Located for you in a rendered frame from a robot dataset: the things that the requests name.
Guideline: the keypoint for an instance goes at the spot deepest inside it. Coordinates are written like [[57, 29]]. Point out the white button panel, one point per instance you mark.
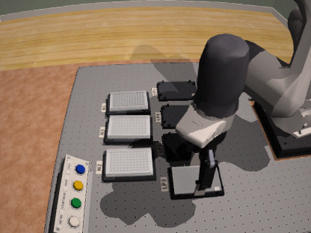
[[71, 212]]

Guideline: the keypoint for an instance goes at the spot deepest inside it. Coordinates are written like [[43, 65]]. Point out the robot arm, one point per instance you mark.
[[283, 90]]

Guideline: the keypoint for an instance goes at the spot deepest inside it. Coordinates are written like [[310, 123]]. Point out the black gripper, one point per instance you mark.
[[204, 157]]

